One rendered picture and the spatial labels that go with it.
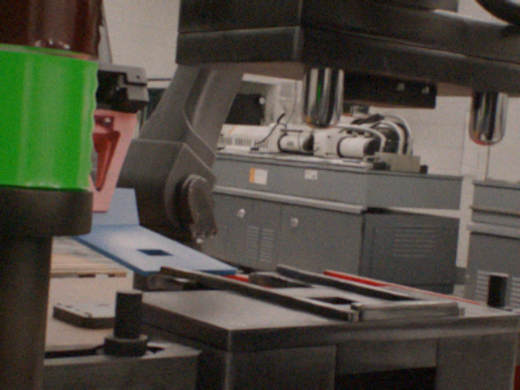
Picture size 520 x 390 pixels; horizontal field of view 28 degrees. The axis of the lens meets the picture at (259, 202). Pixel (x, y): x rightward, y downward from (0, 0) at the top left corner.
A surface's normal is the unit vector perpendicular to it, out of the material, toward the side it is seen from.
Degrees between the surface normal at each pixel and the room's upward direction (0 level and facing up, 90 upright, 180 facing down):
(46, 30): 104
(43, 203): 90
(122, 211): 66
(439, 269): 90
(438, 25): 90
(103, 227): 6
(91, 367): 90
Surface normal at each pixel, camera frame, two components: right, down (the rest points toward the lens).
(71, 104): 0.71, 0.33
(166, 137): -0.47, -0.48
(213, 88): 0.79, 0.07
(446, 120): -0.82, -0.04
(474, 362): 0.61, 0.09
